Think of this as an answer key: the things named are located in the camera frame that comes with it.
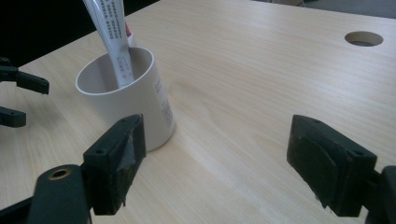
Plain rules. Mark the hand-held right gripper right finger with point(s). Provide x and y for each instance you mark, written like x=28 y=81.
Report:
x=333 y=168

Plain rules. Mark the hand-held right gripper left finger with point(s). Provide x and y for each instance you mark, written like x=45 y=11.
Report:
x=115 y=161

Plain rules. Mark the white toothpaste tube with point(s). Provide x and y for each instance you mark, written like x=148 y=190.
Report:
x=113 y=37

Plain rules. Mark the pink toothbrush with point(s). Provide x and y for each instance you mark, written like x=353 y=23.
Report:
x=128 y=28

